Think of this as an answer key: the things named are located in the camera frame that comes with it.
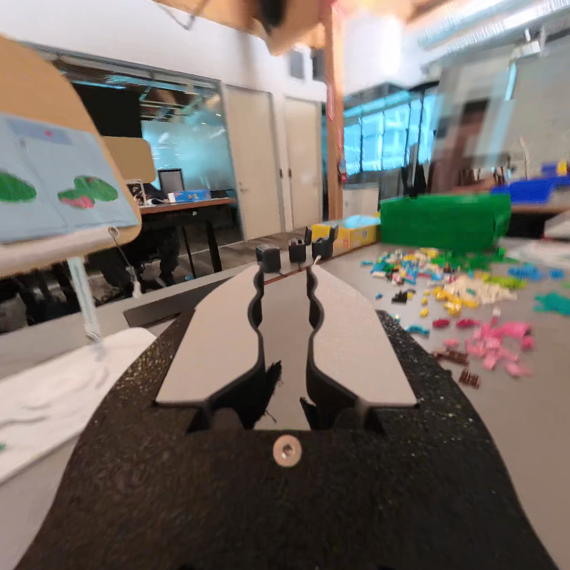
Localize pile of green toy bricks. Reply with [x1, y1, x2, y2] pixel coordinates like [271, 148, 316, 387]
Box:
[432, 247, 517, 272]

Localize yellow cardboard box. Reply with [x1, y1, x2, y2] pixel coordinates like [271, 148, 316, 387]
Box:
[311, 215, 383, 250]

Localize pile of brown toy bricks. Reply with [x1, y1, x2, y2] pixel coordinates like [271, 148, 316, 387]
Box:
[432, 347, 482, 390]

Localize white door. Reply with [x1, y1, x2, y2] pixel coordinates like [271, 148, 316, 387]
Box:
[284, 96, 323, 230]
[225, 87, 283, 241]

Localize pile of lime toy bricks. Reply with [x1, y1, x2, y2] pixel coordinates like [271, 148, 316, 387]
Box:
[483, 274, 528, 290]

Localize tan rounded chair back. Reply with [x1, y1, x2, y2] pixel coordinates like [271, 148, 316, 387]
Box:
[103, 136, 157, 184]

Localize pile of mixed toy bricks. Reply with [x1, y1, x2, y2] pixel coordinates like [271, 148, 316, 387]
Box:
[361, 247, 450, 286]

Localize pile of yellow toy bricks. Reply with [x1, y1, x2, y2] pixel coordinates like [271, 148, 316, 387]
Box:
[419, 285, 479, 317]

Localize pile of teal brick plates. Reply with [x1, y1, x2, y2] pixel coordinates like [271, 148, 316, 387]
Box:
[533, 292, 570, 317]

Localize blue storage bins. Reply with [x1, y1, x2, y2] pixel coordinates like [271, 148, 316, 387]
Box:
[490, 176, 570, 205]

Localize open instruction booklet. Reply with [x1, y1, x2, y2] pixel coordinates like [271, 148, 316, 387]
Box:
[0, 113, 141, 245]

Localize black battery charger case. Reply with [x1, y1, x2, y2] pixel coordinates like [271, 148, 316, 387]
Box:
[288, 226, 312, 263]
[312, 224, 339, 260]

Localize pile of blue toy bricks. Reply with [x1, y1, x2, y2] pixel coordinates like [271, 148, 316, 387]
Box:
[508, 263, 566, 281]

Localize pile of pink toy bricks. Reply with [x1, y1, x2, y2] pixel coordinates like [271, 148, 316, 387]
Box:
[443, 318, 535, 379]

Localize black charger cube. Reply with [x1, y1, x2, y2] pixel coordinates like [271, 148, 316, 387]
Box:
[255, 244, 282, 273]

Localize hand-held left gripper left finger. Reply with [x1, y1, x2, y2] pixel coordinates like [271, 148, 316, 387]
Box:
[156, 264, 268, 417]

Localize glass office partition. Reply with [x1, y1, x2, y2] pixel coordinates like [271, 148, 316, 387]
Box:
[53, 58, 246, 277]

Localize clear stand post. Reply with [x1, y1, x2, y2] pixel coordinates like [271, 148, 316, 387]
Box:
[67, 256, 105, 343]

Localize pile of white toy bricks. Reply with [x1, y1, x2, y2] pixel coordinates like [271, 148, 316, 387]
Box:
[441, 274, 517, 308]

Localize wooden column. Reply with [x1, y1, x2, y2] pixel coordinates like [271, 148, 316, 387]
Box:
[323, 9, 346, 221]

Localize metal wire clip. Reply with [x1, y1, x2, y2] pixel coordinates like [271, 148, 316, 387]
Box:
[109, 226, 143, 298]

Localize black monitor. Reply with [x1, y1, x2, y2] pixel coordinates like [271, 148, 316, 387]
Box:
[158, 168, 185, 194]

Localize black desk mat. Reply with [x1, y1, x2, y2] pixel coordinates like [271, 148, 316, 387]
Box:
[124, 278, 232, 328]

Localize green storage bin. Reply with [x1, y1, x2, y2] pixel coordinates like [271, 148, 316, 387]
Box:
[379, 192, 512, 252]

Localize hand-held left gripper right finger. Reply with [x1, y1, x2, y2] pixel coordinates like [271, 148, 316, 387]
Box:
[305, 264, 418, 419]

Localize wooden office desk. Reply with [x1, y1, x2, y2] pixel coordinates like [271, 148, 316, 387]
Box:
[134, 198, 237, 274]

